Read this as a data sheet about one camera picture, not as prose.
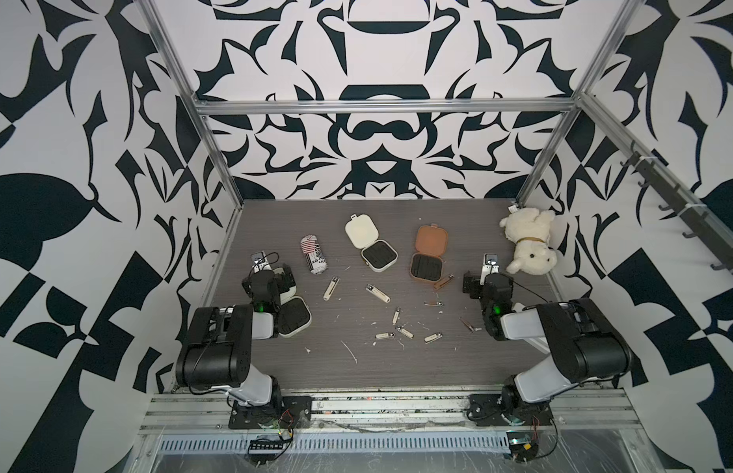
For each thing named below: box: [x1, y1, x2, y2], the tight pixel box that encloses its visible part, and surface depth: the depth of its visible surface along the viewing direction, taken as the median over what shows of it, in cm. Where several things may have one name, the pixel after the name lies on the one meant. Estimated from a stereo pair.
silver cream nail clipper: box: [365, 283, 392, 303], surface depth 96 cm
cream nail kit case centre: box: [344, 212, 400, 272], surface depth 107 cm
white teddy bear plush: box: [498, 206, 558, 276], surface depth 103 cm
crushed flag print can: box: [300, 233, 329, 274], surface depth 102 cm
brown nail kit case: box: [408, 222, 449, 283], surface depth 105 cm
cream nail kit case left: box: [277, 295, 313, 338], surface depth 91 cm
